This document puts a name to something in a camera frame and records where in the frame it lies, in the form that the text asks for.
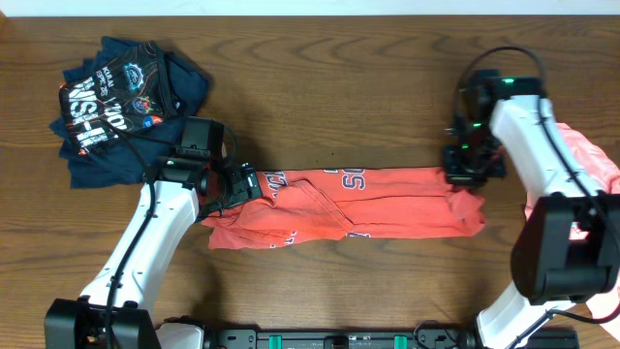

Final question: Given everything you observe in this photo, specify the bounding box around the left black cable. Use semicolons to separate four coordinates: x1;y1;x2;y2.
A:
99;118;238;349

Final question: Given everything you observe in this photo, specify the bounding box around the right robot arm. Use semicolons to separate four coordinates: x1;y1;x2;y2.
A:
443;70;619;348

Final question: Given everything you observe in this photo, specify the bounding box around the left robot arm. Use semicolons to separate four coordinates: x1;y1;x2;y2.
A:
44;117;262;349

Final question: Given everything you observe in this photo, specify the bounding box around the pink t-shirt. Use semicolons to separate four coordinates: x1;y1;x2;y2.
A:
524;122;620;340

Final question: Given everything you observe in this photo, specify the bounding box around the right black cable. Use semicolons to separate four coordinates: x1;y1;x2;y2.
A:
449;46;620;326

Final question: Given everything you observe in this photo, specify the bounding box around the red-orange t-shirt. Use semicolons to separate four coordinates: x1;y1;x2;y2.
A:
202;168;486;249

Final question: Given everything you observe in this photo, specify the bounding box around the black cable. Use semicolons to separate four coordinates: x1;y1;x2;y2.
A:
449;46;620;326
99;118;238;349

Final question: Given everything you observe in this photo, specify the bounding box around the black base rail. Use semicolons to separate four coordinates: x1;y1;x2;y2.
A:
159;329;580;349

